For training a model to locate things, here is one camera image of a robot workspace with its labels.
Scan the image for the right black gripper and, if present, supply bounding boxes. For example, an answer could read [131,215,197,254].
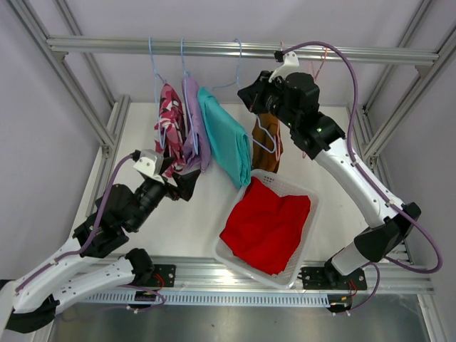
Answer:
[236,72,297,130]

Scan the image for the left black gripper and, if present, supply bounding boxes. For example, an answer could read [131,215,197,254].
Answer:
[130,157,201,232]

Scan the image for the blue wire hanger teal trousers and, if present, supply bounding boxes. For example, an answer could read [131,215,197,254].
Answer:
[211,38,279,154]

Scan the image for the red trousers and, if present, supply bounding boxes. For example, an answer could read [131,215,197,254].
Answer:
[219,177,311,275]

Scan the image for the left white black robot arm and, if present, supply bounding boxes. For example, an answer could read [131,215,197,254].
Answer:
[1,150,201,334]

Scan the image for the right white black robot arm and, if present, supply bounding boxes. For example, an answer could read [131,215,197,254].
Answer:
[237,71,421,288]

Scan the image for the pink floral trousers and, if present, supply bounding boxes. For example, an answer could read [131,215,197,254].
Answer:
[154,83,187,177]

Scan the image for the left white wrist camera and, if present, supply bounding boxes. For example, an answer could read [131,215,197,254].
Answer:
[133,150,165,184]

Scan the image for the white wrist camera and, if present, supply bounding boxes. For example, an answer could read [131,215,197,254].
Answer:
[133,150,165,184]
[269,51,300,83]

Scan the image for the blue wire hanger floral trousers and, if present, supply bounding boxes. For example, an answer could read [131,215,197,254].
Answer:
[147,36,166,150]

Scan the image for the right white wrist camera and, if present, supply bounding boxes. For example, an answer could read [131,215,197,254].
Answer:
[269,51,300,83]

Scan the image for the aluminium frame left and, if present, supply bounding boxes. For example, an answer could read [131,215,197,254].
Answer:
[6,1,131,216]

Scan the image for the aluminium frame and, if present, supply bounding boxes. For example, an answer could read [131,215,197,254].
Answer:
[6,1,131,216]
[367,1,455,274]

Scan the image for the aluminium frame right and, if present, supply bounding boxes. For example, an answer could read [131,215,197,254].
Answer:
[367,1,455,274]

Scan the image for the blue wire hanger lilac trousers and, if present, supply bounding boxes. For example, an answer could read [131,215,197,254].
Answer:
[180,38,199,155]

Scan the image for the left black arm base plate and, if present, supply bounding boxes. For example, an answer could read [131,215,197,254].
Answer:
[148,264,177,289]

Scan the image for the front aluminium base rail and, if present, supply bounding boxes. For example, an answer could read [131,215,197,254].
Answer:
[45,253,435,295]

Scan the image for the white slotted cable duct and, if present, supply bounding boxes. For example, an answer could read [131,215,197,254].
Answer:
[83,289,330,308]

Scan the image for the aluminium hanging rail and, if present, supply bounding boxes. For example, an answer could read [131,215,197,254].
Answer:
[46,36,439,66]

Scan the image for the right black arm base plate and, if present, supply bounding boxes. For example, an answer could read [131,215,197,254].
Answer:
[297,266,368,291]

